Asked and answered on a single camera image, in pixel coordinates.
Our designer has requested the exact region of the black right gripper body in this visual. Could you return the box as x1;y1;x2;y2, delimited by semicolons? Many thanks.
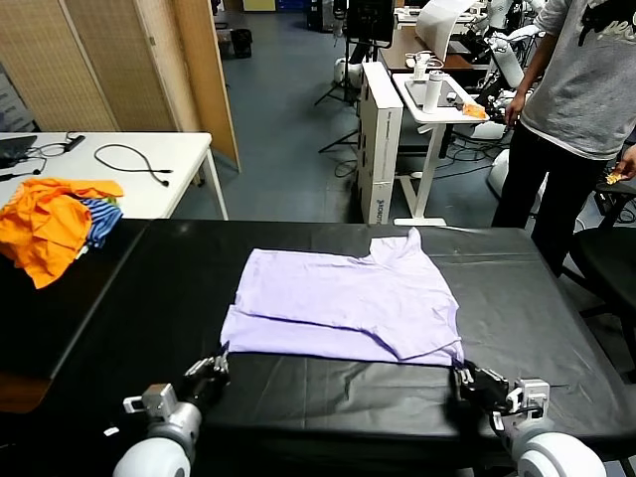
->
460;380;512;413

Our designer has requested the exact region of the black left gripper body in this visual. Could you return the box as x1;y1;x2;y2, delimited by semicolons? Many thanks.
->
182;370;231;413

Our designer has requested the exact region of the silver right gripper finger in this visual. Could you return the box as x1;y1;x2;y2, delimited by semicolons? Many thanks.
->
449;360;476;388
474;366;509;394

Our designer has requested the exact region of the lavender t-shirt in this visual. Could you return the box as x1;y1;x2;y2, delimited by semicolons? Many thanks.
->
220;227;466;368

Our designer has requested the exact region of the white floor robot base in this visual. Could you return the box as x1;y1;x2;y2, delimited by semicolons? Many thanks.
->
486;147;512;200

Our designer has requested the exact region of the person right forearm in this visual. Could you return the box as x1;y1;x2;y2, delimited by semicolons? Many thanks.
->
514;27;557;100

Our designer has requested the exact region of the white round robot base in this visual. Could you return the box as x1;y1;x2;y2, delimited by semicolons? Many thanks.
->
333;58;365;84

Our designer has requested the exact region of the person left hand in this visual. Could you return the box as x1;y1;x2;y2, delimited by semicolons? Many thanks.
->
614;146;636;181

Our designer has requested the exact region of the person right hand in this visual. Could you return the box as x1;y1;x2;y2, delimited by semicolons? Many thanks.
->
503;91;528;128

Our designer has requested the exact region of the black plastic table cover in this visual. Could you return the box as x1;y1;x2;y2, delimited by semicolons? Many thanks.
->
52;218;636;468

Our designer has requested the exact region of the black office chair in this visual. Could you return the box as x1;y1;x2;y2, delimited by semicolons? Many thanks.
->
560;181;636;384

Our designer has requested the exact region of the blue striped garment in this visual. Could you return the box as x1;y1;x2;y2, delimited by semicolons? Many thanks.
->
74;196;124;259

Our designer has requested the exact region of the white table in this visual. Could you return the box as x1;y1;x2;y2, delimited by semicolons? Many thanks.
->
0;131;231;223

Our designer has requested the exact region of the orange garment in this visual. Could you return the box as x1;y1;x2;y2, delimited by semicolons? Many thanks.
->
0;177;125;290

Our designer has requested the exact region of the tall white cardboard box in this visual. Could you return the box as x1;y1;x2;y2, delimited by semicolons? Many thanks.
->
356;62;404;226

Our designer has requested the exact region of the white rounded robot shell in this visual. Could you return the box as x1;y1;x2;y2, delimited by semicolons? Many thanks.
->
469;121;509;141

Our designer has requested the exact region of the small white standing desk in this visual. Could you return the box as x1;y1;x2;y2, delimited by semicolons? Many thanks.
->
392;73;491;228

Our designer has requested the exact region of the white bottle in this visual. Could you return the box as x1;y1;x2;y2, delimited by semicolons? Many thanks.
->
421;71;447;114

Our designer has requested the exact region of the grey tablet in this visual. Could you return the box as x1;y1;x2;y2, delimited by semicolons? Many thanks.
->
404;79;466;111

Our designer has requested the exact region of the black laptop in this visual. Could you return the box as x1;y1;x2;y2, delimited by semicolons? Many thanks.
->
0;134;40;170

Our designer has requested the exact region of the person in grey shirt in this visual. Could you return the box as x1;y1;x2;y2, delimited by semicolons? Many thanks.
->
491;0;636;277

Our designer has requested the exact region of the small white stand device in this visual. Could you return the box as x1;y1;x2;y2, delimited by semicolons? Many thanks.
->
404;52;443;81

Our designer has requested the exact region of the wooden pegboard partition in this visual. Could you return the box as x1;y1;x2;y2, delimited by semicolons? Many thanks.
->
0;0;243;174

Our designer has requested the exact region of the white humanoid robot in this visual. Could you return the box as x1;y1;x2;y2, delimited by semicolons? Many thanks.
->
484;0;543;93

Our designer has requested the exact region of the black trash bin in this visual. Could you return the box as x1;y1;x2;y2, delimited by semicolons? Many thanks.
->
233;28;253;60

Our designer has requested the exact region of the brown desk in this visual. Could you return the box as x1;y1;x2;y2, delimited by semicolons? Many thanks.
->
380;27;491;74

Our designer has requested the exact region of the white curved sheet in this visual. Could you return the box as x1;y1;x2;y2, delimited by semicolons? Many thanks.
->
415;0;478;64

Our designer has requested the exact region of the black tripod stand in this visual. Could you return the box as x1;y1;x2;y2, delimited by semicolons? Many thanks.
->
315;0;397;155

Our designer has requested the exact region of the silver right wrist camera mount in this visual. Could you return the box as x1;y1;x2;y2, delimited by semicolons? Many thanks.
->
506;378;552;413

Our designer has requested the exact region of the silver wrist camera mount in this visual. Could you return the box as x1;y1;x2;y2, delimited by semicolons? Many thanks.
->
506;378;552;413
122;382;180;418

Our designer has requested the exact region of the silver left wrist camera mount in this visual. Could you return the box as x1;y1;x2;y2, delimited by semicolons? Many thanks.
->
122;382;180;418

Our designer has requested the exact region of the black looped cable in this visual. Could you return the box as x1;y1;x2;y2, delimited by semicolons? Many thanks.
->
93;143;175;188

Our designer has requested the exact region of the black adapter with thin cable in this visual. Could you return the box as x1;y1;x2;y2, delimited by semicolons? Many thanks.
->
22;132;86;175

